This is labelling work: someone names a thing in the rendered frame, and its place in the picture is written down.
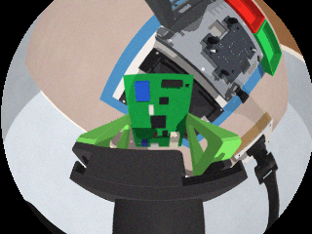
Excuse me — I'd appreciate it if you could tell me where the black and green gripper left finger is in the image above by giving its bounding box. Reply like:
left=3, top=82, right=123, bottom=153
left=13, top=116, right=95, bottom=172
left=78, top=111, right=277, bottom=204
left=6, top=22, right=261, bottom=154
left=76, top=113, right=132, bottom=149

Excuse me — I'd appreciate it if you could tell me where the green circuit board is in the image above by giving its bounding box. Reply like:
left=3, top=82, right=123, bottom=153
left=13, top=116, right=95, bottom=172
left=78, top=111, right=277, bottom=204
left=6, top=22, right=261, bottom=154
left=123, top=73, right=194, bottom=149

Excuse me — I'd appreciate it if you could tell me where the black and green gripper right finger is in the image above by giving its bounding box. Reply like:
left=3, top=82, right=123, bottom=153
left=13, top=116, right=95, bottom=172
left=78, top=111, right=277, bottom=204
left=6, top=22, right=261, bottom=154
left=185, top=113, right=242, bottom=176

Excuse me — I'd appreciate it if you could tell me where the green bin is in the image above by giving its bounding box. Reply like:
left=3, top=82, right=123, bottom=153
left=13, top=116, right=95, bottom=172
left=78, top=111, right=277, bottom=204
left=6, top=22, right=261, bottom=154
left=253, top=19, right=282, bottom=76

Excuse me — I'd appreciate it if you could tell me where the red open tray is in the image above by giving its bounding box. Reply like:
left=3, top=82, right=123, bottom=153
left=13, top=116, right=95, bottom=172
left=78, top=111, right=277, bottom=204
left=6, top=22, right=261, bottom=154
left=224, top=0, right=265, bottom=33

